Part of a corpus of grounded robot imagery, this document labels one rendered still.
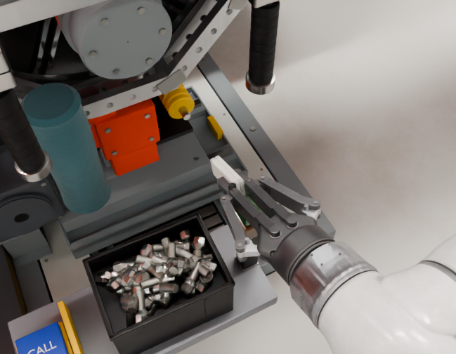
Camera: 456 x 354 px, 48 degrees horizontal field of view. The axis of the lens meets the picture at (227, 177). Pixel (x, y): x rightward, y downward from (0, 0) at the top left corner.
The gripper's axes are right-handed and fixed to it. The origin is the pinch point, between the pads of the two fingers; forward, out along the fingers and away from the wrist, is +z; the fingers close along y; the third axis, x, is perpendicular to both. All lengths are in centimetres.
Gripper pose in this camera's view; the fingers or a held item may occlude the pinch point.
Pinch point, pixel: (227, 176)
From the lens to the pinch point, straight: 73.6
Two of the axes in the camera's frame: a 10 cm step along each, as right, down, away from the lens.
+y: -8.5, 4.3, -3.0
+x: 1.4, 7.4, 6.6
